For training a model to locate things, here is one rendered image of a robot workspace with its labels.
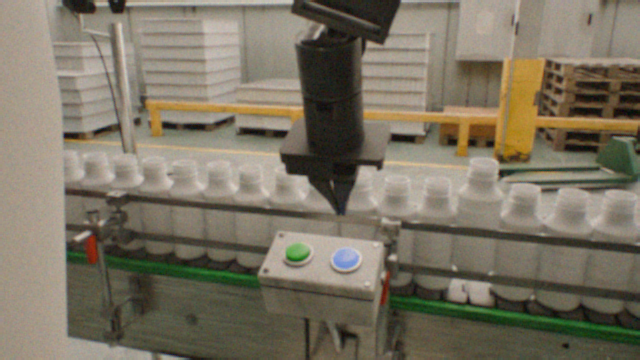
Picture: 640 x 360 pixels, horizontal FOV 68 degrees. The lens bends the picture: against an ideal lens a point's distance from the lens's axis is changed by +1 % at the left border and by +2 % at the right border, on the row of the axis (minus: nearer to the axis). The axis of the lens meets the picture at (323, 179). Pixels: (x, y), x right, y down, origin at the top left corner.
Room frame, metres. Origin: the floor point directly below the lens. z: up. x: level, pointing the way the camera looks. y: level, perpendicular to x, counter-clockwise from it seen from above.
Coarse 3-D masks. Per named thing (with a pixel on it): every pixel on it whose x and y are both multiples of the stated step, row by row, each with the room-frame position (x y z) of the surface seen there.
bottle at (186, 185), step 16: (192, 160) 0.76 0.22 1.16; (176, 176) 0.73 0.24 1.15; (192, 176) 0.73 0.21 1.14; (176, 192) 0.72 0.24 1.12; (192, 192) 0.72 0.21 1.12; (176, 208) 0.72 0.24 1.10; (192, 208) 0.72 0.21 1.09; (176, 224) 0.72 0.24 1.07; (192, 224) 0.72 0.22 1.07; (192, 256) 0.72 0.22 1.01
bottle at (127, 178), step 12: (120, 156) 0.79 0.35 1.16; (132, 156) 0.80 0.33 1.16; (120, 168) 0.77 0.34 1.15; (132, 168) 0.77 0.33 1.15; (120, 180) 0.76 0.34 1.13; (132, 180) 0.77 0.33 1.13; (132, 192) 0.76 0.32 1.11; (132, 204) 0.76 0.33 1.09; (132, 216) 0.76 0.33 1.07; (132, 228) 0.75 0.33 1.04
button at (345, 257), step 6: (336, 252) 0.51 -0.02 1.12; (342, 252) 0.51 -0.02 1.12; (348, 252) 0.51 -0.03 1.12; (354, 252) 0.51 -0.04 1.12; (336, 258) 0.50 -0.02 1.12; (342, 258) 0.50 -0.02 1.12; (348, 258) 0.50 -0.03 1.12; (354, 258) 0.50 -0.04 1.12; (336, 264) 0.49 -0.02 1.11; (342, 264) 0.49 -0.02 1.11; (348, 264) 0.49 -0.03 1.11; (354, 264) 0.49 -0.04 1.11
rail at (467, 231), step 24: (72, 192) 0.76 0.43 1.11; (96, 192) 0.75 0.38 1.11; (288, 216) 0.66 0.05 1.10; (312, 216) 0.65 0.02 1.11; (336, 216) 0.64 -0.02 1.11; (360, 216) 0.64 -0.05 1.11; (168, 240) 0.72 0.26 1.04; (192, 240) 0.71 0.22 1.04; (216, 240) 0.70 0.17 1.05; (528, 240) 0.58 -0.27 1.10; (552, 240) 0.57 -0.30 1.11; (576, 240) 0.56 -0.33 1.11; (600, 240) 0.56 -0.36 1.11; (552, 288) 0.57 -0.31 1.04; (576, 288) 0.56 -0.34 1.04; (600, 288) 0.55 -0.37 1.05
